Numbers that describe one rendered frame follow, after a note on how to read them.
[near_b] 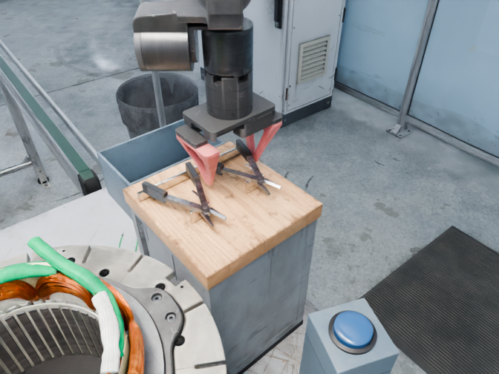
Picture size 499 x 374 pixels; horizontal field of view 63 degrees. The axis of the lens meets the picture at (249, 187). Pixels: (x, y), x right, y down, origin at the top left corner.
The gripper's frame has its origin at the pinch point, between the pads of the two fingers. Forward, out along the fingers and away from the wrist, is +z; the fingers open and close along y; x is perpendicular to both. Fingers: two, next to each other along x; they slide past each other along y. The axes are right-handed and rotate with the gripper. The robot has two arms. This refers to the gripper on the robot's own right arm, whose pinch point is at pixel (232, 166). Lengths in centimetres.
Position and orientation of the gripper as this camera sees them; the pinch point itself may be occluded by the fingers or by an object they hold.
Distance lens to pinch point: 57.1
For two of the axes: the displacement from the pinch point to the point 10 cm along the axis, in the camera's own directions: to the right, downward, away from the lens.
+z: 0.0, 7.6, 6.5
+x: 6.5, 4.9, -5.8
